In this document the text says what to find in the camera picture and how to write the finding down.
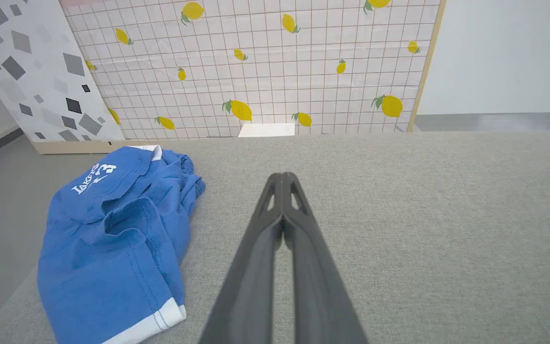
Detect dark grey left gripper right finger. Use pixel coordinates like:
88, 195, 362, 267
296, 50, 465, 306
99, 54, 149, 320
283, 172, 369, 344

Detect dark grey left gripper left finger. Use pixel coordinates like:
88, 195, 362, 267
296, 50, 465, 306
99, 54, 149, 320
199, 173, 284, 344

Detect blue shorts with white trim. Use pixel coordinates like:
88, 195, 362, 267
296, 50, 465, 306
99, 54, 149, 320
37, 145, 206, 344

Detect grey fabric sofa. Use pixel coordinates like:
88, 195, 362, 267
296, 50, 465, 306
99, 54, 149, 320
0, 131, 550, 344

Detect white flat box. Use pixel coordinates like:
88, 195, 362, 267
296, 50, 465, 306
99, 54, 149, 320
238, 123, 296, 138

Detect lemon print grid backdrop panel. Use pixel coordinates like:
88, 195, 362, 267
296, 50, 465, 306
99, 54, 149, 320
60, 0, 447, 140

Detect grey terrazzo pattern panel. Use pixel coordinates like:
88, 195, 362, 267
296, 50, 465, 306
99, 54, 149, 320
0, 0, 126, 143

